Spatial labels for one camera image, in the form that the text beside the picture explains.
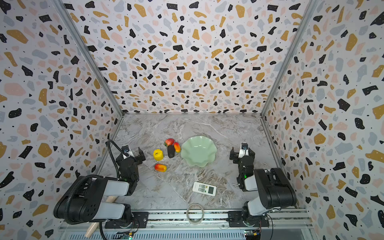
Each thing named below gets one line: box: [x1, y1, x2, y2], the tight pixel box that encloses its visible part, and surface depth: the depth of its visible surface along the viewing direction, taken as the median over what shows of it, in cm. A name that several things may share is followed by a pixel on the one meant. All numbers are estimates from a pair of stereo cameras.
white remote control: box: [192, 181, 217, 197], surface depth 85 cm
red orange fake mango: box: [154, 163, 168, 173], surface depth 92 cm
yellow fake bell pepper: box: [153, 149, 164, 161], surface depth 94 cm
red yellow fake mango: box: [174, 142, 181, 153], surface depth 99 cm
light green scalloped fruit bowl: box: [181, 136, 217, 167], surface depth 100 cm
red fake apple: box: [163, 138, 175, 147], surface depth 102 cm
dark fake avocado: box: [167, 145, 175, 159], surface depth 99 cm
